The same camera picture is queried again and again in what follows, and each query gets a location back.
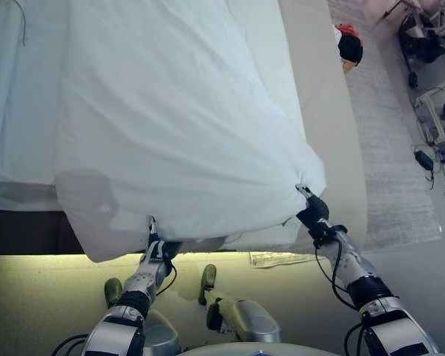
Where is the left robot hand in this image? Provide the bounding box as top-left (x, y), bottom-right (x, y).
top-left (142, 214), bottom-right (182, 263)

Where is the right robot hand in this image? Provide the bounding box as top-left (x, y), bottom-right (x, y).
top-left (294, 182), bottom-right (332, 231)

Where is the white duvet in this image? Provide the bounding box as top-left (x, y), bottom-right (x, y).
top-left (51, 0), bottom-right (328, 265)

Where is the white fringed rug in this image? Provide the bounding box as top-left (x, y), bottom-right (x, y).
top-left (247, 0), bottom-right (444, 270)

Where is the black power adapter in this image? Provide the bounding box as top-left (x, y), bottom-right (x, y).
top-left (413, 148), bottom-right (438, 172)

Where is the silver robot torso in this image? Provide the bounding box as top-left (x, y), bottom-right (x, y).
top-left (185, 339), bottom-right (320, 356)

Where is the red and black clothes pile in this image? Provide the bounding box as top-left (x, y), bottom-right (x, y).
top-left (332, 22), bottom-right (365, 74)

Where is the white sheeted mattress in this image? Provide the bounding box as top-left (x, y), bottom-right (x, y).
top-left (0, 0), bottom-right (73, 211)

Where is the black wheeled stroller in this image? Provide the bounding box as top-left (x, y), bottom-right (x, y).
top-left (383, 0), bottom-right (445, 89)

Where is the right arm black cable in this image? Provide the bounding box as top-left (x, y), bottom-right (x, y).
top-left (313, 237), bottom-right (363, 356)

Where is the brown upholstered bed frame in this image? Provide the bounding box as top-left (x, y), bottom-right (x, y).
top-left (0, 206), bottom-right (92, 257)

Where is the white frame stand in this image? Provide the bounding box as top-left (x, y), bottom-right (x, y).
top-left (414, 73), bottom-right (445, 150)

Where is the thin grey cord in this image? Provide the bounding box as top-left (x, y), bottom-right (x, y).
top-left (11, 0), bottom-right (27, 48)

